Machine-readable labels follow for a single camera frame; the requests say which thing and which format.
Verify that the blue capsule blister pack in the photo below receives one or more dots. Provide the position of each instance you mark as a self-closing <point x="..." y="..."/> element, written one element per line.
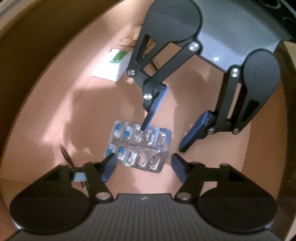
<point x="144" y="150"/>

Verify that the crumpled brown wrapper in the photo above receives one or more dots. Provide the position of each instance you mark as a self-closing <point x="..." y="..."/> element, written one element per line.
<point x="131" y="39"/>

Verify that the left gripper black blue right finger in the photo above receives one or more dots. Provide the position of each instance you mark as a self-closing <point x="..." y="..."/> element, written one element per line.
<point x="191" y="175"/>

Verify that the black hair clip right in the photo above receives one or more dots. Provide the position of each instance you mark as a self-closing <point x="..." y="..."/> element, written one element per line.
<point x="152" y="63"/>

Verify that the white green card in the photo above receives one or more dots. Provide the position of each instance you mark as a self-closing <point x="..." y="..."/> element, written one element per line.
<point x="112" y="65"/>

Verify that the black hair clip left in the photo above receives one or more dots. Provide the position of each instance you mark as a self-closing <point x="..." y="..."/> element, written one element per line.
<point x="66" y="155"/>

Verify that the black hair clip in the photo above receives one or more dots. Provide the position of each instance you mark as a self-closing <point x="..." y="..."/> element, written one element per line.
<point x="66" y="155"/>
<point x="152" y="63"/>

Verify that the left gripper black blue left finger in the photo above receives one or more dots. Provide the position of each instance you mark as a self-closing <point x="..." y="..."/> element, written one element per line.
<point x="97" y="175"/>

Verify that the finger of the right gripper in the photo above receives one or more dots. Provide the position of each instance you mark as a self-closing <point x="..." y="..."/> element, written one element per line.
<point x="211" y="122"/>
<point x="152" y="87"/>

